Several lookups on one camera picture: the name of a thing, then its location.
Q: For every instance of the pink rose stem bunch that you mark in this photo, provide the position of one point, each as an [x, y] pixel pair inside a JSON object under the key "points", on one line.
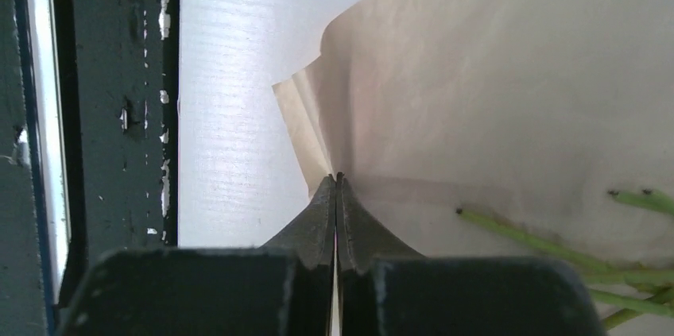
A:
{"points": [[658, 283]]}

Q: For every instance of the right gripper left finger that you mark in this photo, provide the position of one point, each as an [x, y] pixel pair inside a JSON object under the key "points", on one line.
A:
{"points": [[283, 287]]}

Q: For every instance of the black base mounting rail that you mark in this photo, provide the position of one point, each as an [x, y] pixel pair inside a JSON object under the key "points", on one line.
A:
{"points": [[88, 112]]}

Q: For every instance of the beige wrapping paper sheet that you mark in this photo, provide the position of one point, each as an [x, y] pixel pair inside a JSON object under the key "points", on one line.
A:
{"points": [[555, 116]]}

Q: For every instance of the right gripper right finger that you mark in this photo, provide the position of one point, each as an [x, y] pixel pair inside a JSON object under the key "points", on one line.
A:
{"points": [[388, 288]]}

